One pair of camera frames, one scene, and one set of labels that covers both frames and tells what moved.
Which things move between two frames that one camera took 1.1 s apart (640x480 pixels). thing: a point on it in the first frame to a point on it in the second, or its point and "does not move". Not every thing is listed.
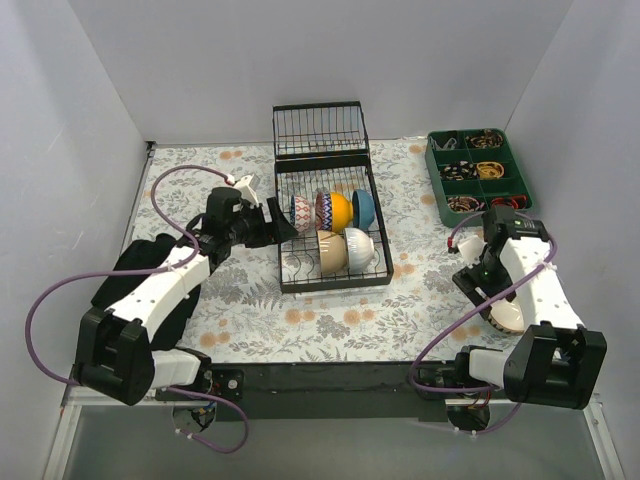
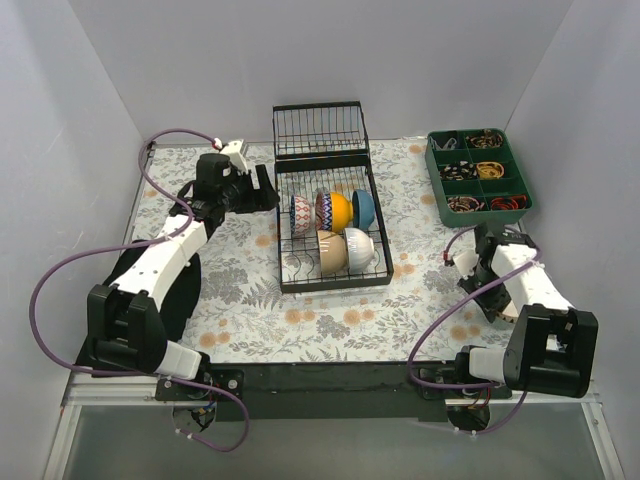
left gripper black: (272, 221) to (255, 190)
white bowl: (333, 252) does not move
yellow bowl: (342, 213) does not move
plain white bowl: (360, 249) does not move
